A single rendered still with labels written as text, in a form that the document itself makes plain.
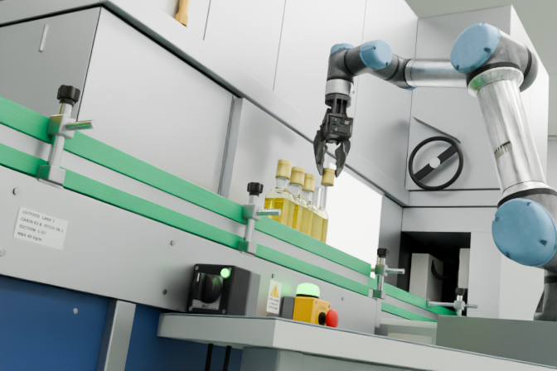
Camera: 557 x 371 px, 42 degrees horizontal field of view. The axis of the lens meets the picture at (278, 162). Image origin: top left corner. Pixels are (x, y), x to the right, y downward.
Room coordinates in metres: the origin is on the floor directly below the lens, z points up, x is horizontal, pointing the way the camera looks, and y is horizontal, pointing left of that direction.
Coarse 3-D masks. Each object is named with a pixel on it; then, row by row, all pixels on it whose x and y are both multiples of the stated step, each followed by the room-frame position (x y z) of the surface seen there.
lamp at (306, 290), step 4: (300, 284) 1.40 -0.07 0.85; (304, 284) 1.39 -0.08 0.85; (308, 284) 1.39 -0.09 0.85; (312, 284) 1.39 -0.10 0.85; (300, 288) 1.39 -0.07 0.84; (304, 288) 1.38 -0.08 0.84; (308, 288) 1.38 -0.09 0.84; (312, 288) 1.38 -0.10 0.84; (316, 288) 1.39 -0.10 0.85; (300, 292) 1.39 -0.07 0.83; (304, 292) 1.38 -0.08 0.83; (308, 292) 1.38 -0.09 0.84; (312, 292) 1.38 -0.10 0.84; (316, 292) 1.39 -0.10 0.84; (304, 296) 1.38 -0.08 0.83; (308, 296) 1.38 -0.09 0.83; (312, 296) 1.38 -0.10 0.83; (316, 296) 1.39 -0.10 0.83
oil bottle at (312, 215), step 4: (308, 200) 1.72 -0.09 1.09; (308, 204) 1.71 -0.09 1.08; (312, 204) 1.72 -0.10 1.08; (308, 208) 1.70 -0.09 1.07; (312, 208) 1.71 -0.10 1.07; (316, 208) 1.73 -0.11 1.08; (308, 212) 1.70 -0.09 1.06; (312, 212) 1.71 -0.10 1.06; (316, 212) 1.73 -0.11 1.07; (308, 216) 1.70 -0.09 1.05; (312, 216) 1.72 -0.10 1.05; (316, 216) 1.73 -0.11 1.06; (308, 220) 1.70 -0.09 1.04; (312, 220) 1.72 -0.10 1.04; (316, 220) 1.73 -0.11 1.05; (308, 224) 1.70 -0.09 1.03; (312, 224) 1.72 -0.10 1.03; (316, 224) 1.73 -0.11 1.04; (308, 228) 1.70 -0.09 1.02; (312, 228) 1.72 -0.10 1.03; (316, 228) 1.73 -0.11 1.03; (308, 232) 1.71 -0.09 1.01; (312, 232) 1.72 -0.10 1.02; (316, 232) 1.74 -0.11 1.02; (312, 236) 1.72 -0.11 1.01; (316, 236) 1.74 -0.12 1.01
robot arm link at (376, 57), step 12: (360, 48) 1.70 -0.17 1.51; (372, 48) 1.67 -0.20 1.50; (384, 48) 1.69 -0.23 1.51; (348, 60) 1.74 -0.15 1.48; (360, 60) 1.71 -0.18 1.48; (372, 60) 1.69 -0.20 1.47; (384, 60) 1.69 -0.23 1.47; (396, 60) 1.74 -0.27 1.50; (360, 72) 1.75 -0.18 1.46; (372, 72) 1.74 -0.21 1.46; (384, 72) 1.74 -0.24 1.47
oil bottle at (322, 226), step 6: (318, 210) 1.75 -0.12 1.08; (324, 210) 1.78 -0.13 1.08; (324, 216) 1.77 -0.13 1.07; (318, 222) 1.75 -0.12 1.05; (324, 222) 1.77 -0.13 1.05; (318, 228) 1.75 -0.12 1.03; (324, 228) 1.78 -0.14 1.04; (318, 234) 1.75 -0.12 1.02; (324, 234) 1.78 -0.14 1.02; (324, 240) 1.78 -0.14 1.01
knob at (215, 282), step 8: (200, 272) 1.10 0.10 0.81; (200, 280) 1.10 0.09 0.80; (208, 280) 1.11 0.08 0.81; (216, 280) 1.12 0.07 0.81; (192, 288) 1.12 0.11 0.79; (200, 288) 1.10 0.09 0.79; (208, 288) 1.11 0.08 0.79; (216, 288) 1.11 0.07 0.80; (200, 296) 1.11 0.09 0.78; (208, 296) 1.11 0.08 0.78; (216, 296) 1.12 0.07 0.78
